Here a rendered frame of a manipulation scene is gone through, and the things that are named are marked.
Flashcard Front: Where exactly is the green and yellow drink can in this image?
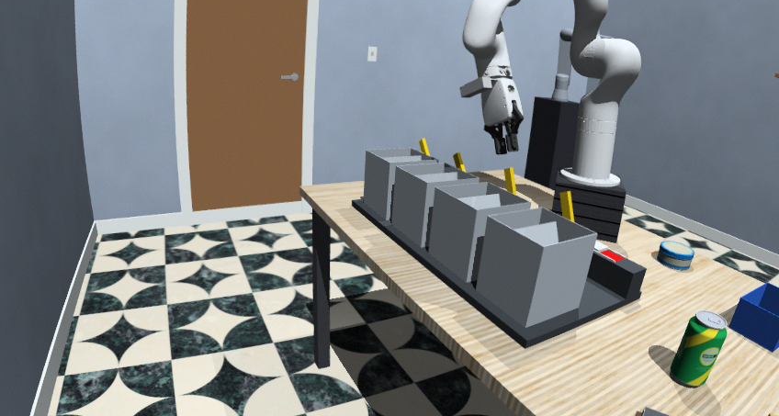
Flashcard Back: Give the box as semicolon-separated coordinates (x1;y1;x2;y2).
671;310;728;387

